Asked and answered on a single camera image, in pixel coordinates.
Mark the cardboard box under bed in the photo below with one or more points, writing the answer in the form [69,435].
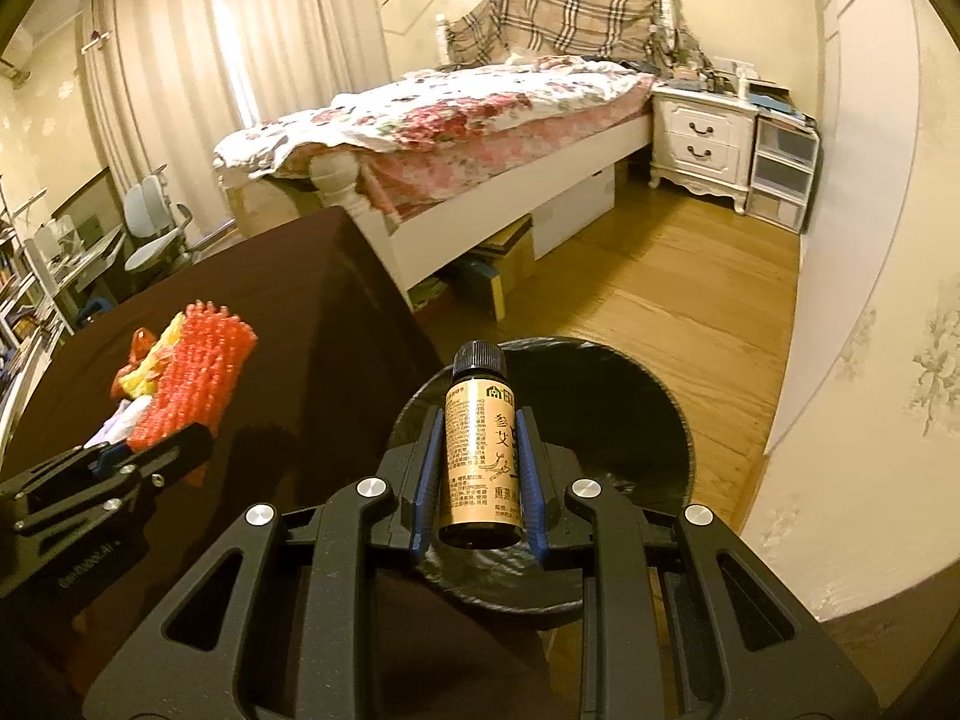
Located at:
[493,269]

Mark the white bookshelf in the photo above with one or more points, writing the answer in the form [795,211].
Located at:
[32,324]

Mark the red plastic bag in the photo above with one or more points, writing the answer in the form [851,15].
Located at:
[131,359]

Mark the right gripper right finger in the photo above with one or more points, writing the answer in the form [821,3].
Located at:
[554,533]

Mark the dark brown tablecloth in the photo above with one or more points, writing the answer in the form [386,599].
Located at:
[338,355]

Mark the floral quilt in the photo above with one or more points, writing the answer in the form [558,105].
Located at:
[434,135]

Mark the orange foam net sleeve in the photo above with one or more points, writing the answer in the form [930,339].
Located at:
[200,378]

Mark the lavender paper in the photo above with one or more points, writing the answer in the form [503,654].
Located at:
[119,426]

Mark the gold labelled small bottle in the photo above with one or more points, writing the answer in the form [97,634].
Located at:
[480,499]

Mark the white storage box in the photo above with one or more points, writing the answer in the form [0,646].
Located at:
[556,221]

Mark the light green desk chair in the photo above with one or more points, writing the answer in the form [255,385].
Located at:
[157,224]

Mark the yellow foam net sleeve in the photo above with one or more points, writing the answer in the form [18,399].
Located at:
[150,357]

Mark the white nightstand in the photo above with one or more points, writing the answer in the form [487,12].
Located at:
[703,142]

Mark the beige curtains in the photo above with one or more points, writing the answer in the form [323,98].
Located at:
[166,80]

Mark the black lined trash bin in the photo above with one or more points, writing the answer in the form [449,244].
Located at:
[626,430]

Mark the plastic drawer unit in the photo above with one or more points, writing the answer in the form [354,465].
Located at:
[784,169]

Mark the plaid blanket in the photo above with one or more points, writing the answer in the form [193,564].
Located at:
[610,29]

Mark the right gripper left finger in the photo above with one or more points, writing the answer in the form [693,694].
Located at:
[413,472]

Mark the white desk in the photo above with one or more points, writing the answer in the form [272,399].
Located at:
[60,283]

